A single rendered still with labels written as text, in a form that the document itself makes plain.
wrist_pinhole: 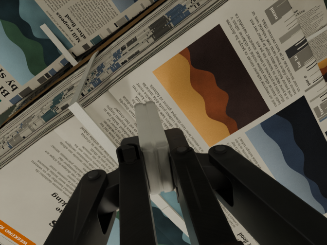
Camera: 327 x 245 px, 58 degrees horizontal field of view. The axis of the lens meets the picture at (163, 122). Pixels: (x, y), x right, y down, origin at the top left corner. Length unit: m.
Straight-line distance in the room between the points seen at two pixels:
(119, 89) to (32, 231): 0.17
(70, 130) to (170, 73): 0.10
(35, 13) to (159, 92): 0.28
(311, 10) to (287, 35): 0.55
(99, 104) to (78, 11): 0.24
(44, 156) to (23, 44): 0.25
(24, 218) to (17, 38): 0.27
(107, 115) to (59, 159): 0.06
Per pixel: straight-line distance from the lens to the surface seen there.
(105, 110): 0.25
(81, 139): 0.27
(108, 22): 0.47
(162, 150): 0.15
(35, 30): 0.49
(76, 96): 0.27
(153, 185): 0.16
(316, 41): 0.84
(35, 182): 0.30
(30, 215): 0.32
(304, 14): 0.81
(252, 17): 0.25
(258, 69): 0.26
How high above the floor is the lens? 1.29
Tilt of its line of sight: 63 degrees down
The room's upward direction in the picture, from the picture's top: 166 degrees clockwise
